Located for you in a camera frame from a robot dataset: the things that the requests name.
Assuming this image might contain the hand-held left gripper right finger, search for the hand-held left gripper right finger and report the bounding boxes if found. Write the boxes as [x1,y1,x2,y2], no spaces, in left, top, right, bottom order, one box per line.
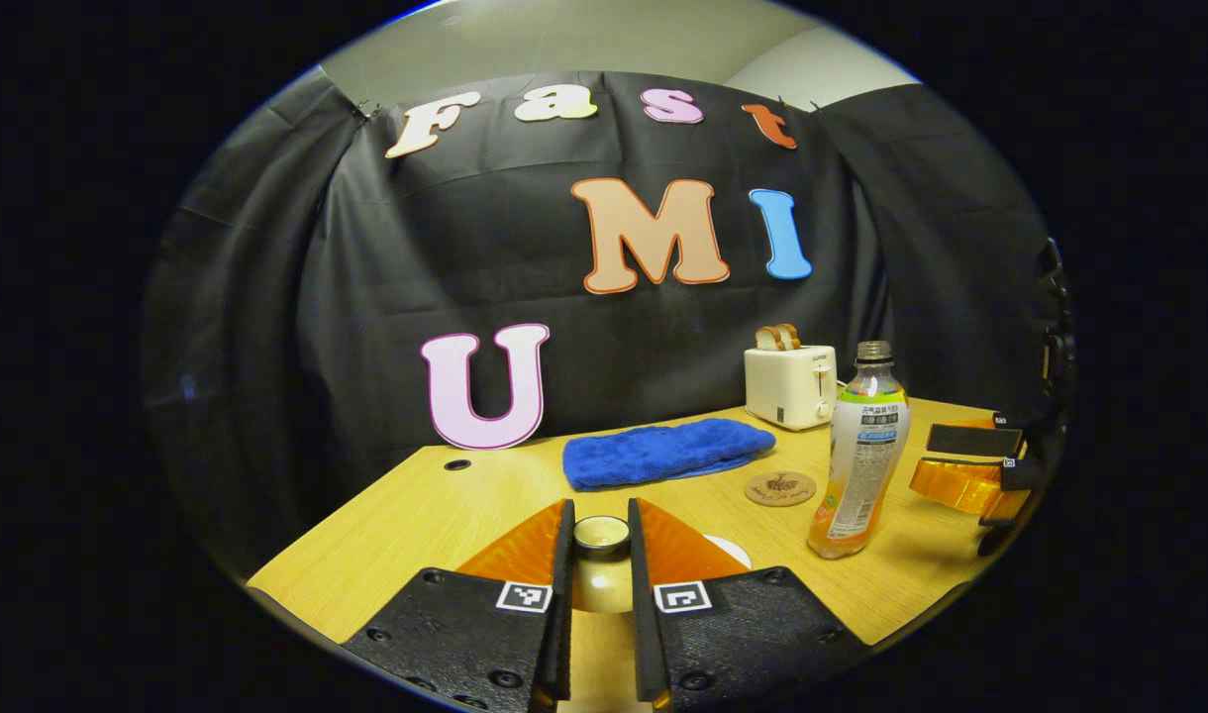
[627,498,867,712]

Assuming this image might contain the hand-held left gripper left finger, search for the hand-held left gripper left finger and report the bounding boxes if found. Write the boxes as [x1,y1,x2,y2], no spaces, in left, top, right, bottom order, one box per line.
[342,498,575,713]

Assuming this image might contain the clear water bottle white label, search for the clear water bottle white label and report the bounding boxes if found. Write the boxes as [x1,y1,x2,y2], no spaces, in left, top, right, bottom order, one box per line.
[807,341,912,560]

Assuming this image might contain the round cork coaster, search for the round cork coaster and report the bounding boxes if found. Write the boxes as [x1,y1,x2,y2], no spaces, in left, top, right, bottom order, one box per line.
[744,470,818,508]

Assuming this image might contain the blue towel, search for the blue towel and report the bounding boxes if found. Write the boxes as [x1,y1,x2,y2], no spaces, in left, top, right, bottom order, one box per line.
[562,417,777,492]

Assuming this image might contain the white toaster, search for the white toaster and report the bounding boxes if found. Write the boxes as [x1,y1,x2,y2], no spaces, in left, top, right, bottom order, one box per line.
[744,345,839,432]

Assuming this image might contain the black backdrop cloth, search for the black backdrop cloth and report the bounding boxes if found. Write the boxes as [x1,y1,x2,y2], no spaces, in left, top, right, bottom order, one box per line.
[141,69,1060,580]

